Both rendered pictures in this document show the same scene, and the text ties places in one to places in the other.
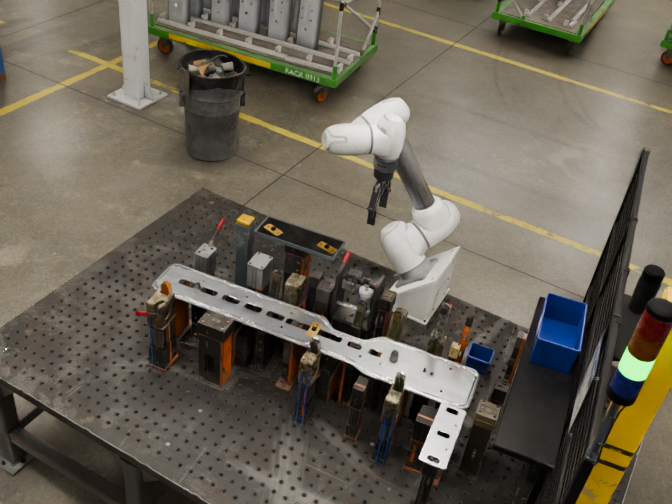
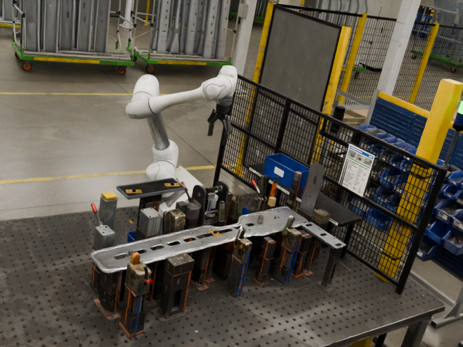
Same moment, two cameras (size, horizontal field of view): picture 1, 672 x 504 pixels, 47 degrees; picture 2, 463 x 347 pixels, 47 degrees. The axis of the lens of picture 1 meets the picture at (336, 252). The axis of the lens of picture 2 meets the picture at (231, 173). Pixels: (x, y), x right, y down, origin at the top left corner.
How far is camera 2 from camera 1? 257 cm
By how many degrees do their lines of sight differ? 54
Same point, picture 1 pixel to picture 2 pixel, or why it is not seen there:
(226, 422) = (215, 324)
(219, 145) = not seen: outside the picture
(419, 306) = not seen: hidden behind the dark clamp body
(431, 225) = (173, 155)
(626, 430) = (435, 154)
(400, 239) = (167, 171)
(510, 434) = (337, 217)
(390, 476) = (298, 284)
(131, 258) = not seen: outside the picture
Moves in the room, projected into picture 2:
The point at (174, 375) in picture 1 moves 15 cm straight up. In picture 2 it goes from (151, 328) to (155, 304)
